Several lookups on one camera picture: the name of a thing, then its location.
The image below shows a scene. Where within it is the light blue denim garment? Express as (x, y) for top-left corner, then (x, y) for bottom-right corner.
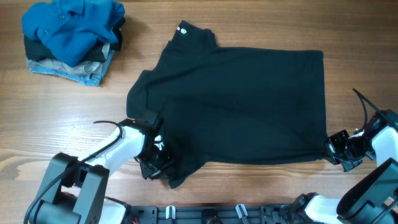
(29, 50), (114, 86)

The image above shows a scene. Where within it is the blue button shirt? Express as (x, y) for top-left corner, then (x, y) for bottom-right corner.
(21, 0), (125, 67)

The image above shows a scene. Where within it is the black polo shirt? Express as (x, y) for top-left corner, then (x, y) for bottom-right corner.
(126, 21), (327, 188)

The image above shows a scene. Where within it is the beige folded garment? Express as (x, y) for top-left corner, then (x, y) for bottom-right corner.
(27, 59), (104, 75)

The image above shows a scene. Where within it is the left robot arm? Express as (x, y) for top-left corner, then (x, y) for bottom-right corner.
(24, 117), (174, 223)

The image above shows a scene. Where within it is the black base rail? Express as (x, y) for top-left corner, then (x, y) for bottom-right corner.
(124, 203), (348, 224)

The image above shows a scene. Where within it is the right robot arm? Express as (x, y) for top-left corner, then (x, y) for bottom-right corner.
(290, 110), (397, 223)

